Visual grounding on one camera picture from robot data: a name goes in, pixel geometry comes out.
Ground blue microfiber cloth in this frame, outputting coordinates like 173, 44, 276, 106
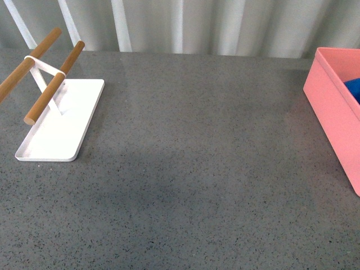
344, 78, 360, 104

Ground white pleated curtain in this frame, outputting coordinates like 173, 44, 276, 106
1, 0, 359, 59

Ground white rack with wooden bars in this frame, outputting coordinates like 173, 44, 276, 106
1, 28, 105, 162

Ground pink plastic box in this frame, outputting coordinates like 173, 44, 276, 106
303, 47, 359, 194

